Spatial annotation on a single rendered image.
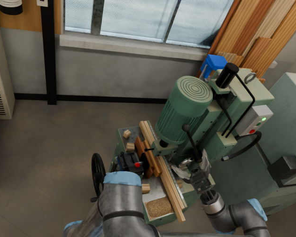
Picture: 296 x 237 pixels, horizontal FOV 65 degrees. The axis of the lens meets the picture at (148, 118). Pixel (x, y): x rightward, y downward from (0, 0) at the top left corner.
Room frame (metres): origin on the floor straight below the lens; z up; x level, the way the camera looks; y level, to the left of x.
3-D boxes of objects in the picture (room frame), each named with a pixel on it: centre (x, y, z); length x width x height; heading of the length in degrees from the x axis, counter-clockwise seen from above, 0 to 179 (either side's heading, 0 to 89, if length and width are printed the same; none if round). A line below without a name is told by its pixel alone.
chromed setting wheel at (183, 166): (0.81, -0.32, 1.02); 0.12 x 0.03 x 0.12; 128
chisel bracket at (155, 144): (0.84, -0.15, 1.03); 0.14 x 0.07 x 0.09; 128
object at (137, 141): (0.78, -0.06, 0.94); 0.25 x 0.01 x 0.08; 38
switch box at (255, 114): (0.91, -0.48, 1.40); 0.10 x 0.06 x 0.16; 128
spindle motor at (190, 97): (0.83, -0.14, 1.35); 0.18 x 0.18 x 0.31
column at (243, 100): (1.01, -0.37, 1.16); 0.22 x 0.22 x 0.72; 38
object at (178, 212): (0.78, -0.17, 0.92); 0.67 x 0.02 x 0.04; 38
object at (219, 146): (0.84, -0.40, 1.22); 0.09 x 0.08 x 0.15; 128
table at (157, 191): (0.73, -0.07, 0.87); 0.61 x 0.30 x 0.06; 38
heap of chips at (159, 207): (0.55, -0.24, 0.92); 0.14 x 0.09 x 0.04; 128
